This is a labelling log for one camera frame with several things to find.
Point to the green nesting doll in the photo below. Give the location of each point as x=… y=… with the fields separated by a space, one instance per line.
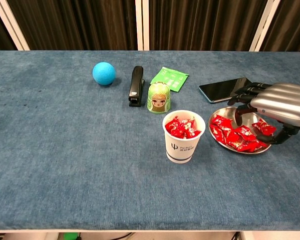
x=158 y=100

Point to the metal bowl with red candies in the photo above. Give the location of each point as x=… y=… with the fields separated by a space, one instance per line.
x=227 y=111

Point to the black stapler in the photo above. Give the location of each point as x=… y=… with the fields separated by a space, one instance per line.
x=136 y=85

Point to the green sachet packet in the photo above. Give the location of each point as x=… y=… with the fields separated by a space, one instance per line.
x=174 y=78

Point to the heap of red candies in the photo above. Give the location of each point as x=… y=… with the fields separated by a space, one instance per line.
x=235 y=137

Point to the small bright green object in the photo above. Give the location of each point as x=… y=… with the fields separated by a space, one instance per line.
x=71 y=236

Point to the blue table cloth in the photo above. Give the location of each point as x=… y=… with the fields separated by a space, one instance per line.
x=64 y=150

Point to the blue ball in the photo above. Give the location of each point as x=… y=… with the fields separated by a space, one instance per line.
x=104 y=73

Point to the white paper cup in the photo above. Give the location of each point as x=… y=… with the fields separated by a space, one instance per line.
x=182 y=150

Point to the red candy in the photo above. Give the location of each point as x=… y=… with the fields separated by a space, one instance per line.
x=172 y=126
x=193 y=132

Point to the black smartphone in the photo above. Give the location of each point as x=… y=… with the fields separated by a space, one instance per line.
x=220 y=91

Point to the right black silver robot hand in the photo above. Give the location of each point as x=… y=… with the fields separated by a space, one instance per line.
x=282 y=102

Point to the white frame post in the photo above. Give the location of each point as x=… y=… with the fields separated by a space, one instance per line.
x=11 y=25
x=139 y=25
x=265 y=25

